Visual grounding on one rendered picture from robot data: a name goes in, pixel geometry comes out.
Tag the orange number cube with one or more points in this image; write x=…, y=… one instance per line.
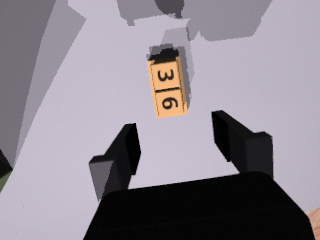
x=165, y=75
x=169, y=101

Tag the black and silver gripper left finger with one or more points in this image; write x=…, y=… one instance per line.
x=113, y=170

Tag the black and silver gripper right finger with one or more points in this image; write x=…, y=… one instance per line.
x=248, y=151

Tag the brown wooden calendar stand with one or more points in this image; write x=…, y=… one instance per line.
x=149, y=63

